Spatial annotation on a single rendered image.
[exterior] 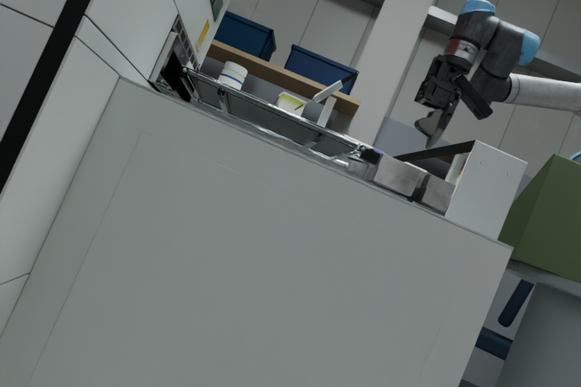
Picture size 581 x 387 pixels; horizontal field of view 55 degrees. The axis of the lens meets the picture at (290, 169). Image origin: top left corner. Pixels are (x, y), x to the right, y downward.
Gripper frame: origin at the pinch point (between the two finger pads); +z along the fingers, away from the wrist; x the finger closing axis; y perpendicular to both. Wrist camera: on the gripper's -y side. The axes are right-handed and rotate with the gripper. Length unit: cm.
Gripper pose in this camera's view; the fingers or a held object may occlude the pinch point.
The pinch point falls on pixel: (431, 144)
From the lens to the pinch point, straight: 132.6
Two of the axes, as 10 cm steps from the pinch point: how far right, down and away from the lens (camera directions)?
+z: -3.9, 9.2, -0.6
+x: 0.8, -0.3, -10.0
